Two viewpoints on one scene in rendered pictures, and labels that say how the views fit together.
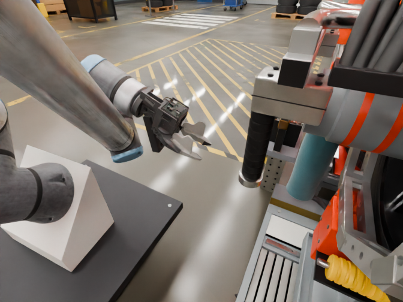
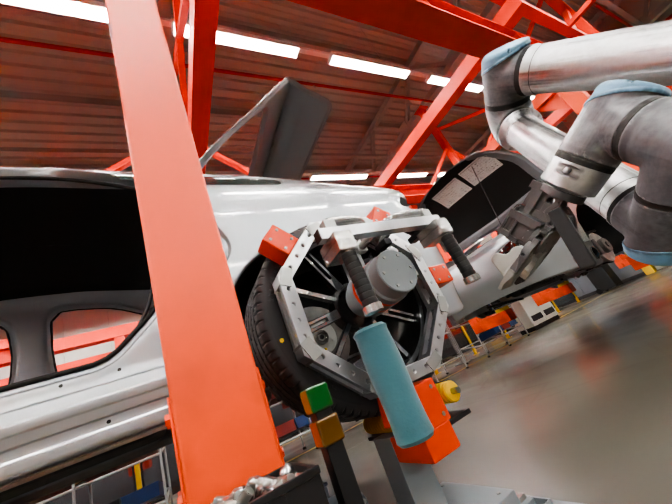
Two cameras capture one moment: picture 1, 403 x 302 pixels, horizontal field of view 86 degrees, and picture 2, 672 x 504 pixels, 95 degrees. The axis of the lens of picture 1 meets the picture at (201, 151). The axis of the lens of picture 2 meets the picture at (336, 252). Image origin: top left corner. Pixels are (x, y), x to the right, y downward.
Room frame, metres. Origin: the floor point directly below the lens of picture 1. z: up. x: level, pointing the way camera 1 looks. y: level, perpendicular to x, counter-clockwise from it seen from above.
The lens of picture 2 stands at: (1.18, 0.05, 0.65)
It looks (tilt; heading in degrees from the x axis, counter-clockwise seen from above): 22 degrees up; 209
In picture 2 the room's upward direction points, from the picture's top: 23 degrees counter-clockwise
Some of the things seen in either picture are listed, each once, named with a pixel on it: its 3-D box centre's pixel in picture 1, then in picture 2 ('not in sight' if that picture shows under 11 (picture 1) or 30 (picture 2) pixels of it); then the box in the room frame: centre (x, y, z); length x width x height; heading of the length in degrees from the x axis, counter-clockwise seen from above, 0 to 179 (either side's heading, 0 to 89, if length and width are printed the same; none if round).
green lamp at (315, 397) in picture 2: not in sight; (316, 398); (0.75, -0.33, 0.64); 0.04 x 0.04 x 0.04; 62
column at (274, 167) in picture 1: (276, 160); not in sight; (0.95, -0.44, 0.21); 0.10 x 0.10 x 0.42; 62
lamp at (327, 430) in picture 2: (284, 123); (326, 430); (0.75, -0.33, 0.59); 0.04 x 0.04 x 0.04; 62
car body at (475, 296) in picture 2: not in sight; (558, 225); (-4.55, 0.66, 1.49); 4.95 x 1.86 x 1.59; 152
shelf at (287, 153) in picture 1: (284, 131); not in sight; (0.92, -0.43, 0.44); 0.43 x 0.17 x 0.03; 152
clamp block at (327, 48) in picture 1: (315, 41); (337, 248); (0.57, -0.28, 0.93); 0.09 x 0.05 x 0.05; 62
